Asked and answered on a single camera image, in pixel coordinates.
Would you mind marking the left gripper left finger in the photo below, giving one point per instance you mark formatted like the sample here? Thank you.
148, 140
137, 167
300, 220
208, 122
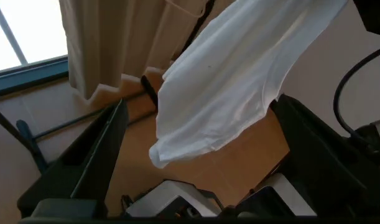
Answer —
90, 177

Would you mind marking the beige curtain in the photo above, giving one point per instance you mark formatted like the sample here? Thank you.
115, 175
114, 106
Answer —
115, 40

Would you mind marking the white t-shirt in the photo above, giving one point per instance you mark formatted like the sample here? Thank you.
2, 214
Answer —
227, 84

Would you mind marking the black clothes rack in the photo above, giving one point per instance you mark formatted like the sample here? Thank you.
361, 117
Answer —
31, 140

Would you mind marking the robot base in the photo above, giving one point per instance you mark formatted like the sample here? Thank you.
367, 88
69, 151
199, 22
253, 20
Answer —
174, 199

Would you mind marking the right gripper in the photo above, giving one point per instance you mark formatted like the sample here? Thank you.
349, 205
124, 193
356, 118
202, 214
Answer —
374, 15

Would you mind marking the window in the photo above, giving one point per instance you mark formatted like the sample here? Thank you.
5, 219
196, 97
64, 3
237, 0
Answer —
28, 31

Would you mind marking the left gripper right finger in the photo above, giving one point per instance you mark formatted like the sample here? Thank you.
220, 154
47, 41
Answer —
326, 174

